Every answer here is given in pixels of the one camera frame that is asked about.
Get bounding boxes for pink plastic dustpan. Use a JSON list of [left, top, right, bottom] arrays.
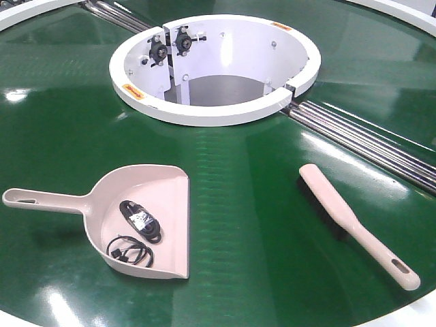
[[2, 164, 189, 279]]

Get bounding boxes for black cable with label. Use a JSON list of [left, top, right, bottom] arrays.
[[119, 200, 162, 244]]

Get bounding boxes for left black bearing mount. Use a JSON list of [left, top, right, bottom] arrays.
[[147, 35, 168, 67]]

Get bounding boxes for thin black cable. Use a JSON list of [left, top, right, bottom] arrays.
[[106, 235, 155, 268]]

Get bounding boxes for green conveyor belt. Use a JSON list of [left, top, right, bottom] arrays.
[[1, 5, 435, 326]]

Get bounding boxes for white outer rim top left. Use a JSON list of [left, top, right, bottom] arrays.
[[0, 0, 80, 31]]

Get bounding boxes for white rim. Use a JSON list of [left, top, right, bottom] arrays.
[[0, 0, 80, 31], [349, 0, 435, 37]]

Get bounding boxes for orange warning label rear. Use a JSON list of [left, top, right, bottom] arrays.
[[271, 22, 292, 31]]

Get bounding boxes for steel rollers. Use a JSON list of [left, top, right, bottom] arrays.
[[80, 1, 152, 33], [282, 101, 435, 195]]

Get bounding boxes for steel rollers right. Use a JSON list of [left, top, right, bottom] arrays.
[[282, 101, 435, 195]]

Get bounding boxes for orange warning label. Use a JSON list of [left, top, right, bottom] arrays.
[[123, 84, 144, 100], [271, 22, 292, 31]]

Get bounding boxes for right black bearing mount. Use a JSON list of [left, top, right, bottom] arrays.
[[174, 25, 207, 57]]

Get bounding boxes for white central ring housing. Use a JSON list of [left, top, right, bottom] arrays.
[[109, 14, 322, 127]]

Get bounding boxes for steel rollers top left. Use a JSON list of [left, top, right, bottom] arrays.
[[80, 1, 152, 33]]

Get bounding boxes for black bearing mount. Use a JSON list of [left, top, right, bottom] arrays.
[[174, 25, 207, 57], [147, 35, 168, 67]]

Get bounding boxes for white outer rim top right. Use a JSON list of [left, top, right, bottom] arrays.
[[349, 0, 435, 37]]

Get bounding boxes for pink hand brush black bristles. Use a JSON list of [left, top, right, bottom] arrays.
[[298, 163, 421, 291]]

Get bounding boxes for orange warning label front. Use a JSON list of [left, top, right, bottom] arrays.
[[123, 84, 144, 100]]

